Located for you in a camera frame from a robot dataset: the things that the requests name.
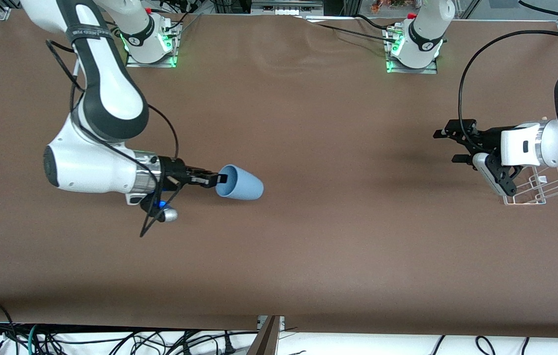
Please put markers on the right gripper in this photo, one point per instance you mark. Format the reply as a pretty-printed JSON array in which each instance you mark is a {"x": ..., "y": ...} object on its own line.
[{"x": 172, "y": 170}]

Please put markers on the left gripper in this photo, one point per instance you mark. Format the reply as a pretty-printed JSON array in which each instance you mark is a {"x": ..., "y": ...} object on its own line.
[{"x": 487, "y": 138}]

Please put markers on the blue plastic cup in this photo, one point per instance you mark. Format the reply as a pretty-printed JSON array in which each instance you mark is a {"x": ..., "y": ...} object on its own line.
[{"x": 244, "y": 186}]

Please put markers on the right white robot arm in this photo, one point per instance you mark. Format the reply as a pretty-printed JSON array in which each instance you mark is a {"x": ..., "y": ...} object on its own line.
[{"x": 101, "y": 103}]

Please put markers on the brown table cloth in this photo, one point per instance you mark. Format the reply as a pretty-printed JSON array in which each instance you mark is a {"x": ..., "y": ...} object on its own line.
[{"x": 308, "y": 222}]

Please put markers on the brown beam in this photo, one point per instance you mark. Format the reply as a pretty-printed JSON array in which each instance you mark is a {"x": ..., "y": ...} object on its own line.
[{"x": 266, "y": 340}]

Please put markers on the grey power strip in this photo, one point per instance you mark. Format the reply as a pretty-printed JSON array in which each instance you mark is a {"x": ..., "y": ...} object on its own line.
[{"x": 286, "y": 6}]

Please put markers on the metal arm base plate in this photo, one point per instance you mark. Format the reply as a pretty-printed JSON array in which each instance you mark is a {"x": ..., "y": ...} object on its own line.
[
  {"x": 153, "y": 64},
  {"x": 414, "y": 70}
]

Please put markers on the small metal bracket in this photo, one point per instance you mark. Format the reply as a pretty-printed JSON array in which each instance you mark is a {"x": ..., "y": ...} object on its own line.
[{"x": 282, "y": 323}]

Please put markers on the metal corner bracket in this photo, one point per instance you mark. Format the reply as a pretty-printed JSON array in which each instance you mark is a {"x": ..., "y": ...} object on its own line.
[{"x": 1, "y": 14}]

